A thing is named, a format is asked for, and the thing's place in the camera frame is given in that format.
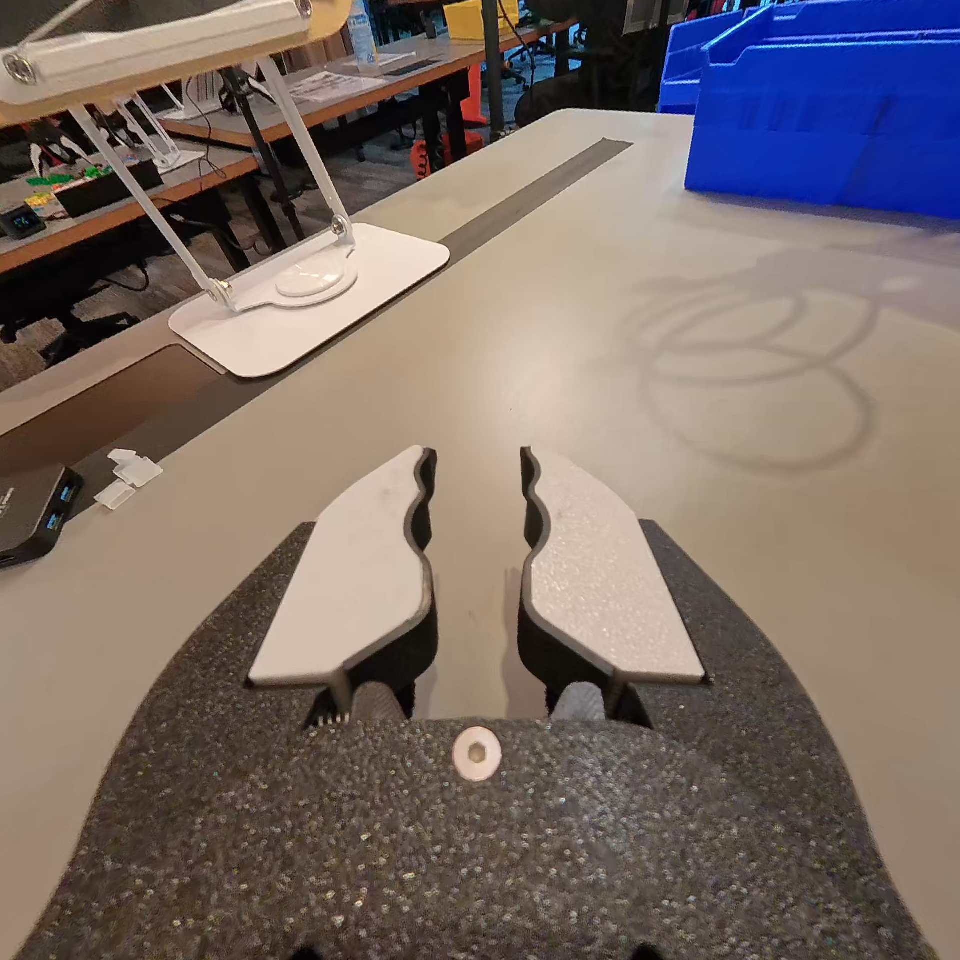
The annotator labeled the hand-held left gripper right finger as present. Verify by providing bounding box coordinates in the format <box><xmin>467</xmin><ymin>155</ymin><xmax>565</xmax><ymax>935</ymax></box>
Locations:
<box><xmin>519</xmin><ymin>446</ymin><xmax>709</xmax><ymax>717</ymax></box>

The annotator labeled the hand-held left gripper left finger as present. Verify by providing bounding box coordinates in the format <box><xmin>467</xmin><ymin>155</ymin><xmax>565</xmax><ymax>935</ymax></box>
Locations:
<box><xmin>246</xmin><ymin>444</ymin><xmax>439</xmax><ymax>715</ymax></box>

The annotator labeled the black usb hub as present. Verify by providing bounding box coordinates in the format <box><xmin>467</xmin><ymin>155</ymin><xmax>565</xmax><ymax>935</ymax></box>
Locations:
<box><xmin>0</xmin><ymin>463</ymin><xmax>84</xmax><ymax>571</ymax></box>

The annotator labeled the white tablet stand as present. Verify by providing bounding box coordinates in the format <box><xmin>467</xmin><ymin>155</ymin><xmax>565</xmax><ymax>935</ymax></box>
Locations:
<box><xmin>0</xmin><ymin>0</ymin><xmax>451</xmax><ymax>378</ymax></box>

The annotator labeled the wooden workbench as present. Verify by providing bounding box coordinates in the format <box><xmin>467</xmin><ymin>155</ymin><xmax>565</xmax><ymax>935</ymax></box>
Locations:
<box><xmin>161</xmin><ymin>18</ymin><xmax>579</xmax><ymax>144</ymax></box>
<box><xmin>0</xmin><ymin>146</ymin><xmax>260</xmax><ymax>275</ymax></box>

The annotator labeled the black tray with colourful blocks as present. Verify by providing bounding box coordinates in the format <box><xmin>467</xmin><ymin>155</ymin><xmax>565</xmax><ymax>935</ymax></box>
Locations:
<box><xmin>26</xmin><ymin>156</ymin><xmax>165</xmax><ymax>219</ymax></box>

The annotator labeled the orange traffic cone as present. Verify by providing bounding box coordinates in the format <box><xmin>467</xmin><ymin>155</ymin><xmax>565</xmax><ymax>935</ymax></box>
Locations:
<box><xmin>459</xmin><ymin>63</ymin><xmax>490</xmax><ymax>127</ymax></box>

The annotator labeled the blue storage bin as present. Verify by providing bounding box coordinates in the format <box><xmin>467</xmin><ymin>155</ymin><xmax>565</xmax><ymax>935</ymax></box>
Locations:
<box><xmin>684</xmin><ymin>0</ymin><xmax>960</xmax><ymax>220</ymax></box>
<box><xmin>658</xmin><ymin>7</ymin><xmax>774</xmax><ymax>115</ymax></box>

